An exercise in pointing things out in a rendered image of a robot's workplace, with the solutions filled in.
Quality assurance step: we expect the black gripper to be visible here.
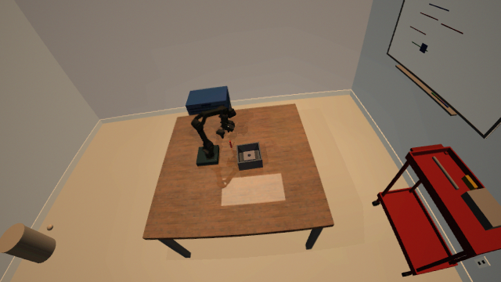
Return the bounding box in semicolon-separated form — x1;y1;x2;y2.
216;120;233;139

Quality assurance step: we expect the beige square plate with hole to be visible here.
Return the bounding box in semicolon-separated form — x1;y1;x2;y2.
243;150;255;161

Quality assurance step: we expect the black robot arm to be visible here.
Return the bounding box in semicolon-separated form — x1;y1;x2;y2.
191;105;236;160

